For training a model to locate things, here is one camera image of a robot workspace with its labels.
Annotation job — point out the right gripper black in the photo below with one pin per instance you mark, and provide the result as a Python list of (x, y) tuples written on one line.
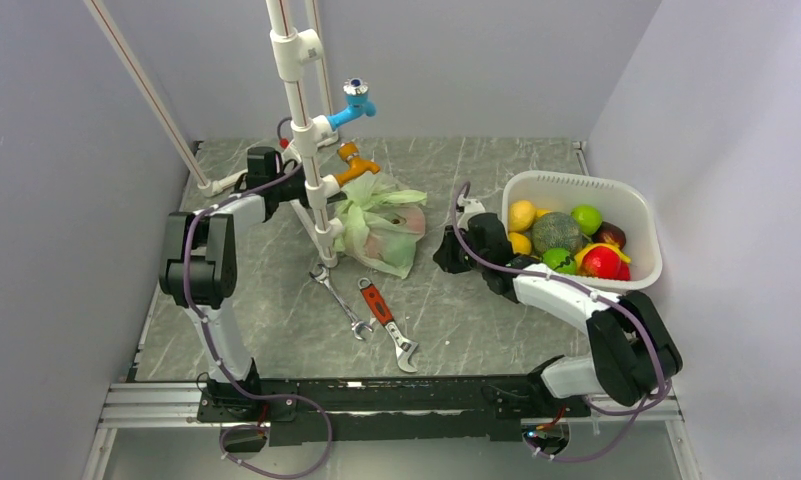
[(445, 255)]

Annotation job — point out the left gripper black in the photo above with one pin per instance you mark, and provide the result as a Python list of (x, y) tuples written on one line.
[(304, 202)]

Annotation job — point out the pale green plastic bag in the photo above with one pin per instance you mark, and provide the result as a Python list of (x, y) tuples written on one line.
[(383, 222)]

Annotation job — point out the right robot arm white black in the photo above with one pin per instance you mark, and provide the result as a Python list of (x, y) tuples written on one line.
[(631, 353)]

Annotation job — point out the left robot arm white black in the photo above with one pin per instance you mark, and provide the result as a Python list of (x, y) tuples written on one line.
[(198, 267)]

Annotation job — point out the yellow lemon lower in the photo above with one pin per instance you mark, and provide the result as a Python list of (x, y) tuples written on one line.
[(521, 244)]

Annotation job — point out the yellow lemon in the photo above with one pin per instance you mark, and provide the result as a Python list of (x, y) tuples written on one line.
[(521, 216), (521, 244)]

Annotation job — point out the yellow lemon upper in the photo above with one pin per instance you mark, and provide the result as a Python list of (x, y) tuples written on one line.
[(521, 216)]

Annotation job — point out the green striped ball fruit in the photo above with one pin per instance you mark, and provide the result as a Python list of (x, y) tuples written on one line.
[(560, 260)]

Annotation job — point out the orange faucet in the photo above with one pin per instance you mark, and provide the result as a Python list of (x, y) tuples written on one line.
[(357, 165)]

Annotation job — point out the light green lime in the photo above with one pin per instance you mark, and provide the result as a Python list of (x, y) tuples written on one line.
[(588, 218)]

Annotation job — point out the blue faucet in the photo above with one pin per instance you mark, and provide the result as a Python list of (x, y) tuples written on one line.
[(358, 104)]

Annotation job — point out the red apple in basket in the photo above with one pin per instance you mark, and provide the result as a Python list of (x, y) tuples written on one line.
[(603, 265)]

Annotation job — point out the dark red plum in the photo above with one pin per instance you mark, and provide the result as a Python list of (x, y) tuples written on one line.
[(608, 233)]

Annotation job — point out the yellow banana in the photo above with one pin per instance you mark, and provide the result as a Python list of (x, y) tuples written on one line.
[(585, 251)]

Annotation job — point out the white plastic basket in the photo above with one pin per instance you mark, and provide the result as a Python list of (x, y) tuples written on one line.
[(619, 204)]

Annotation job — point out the silver combination wrench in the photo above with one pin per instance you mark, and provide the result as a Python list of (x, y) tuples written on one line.
[(357, 325)]

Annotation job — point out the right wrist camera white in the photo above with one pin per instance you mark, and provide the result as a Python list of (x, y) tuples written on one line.
[(466, 209)]

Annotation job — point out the white pipe frame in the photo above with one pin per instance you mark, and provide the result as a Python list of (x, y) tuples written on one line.
[(293, 51)]

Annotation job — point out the red handled adjustable wrench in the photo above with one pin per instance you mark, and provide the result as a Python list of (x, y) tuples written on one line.
[(404, 347)]

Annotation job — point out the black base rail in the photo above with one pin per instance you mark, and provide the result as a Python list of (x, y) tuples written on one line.
[(495, 407)]

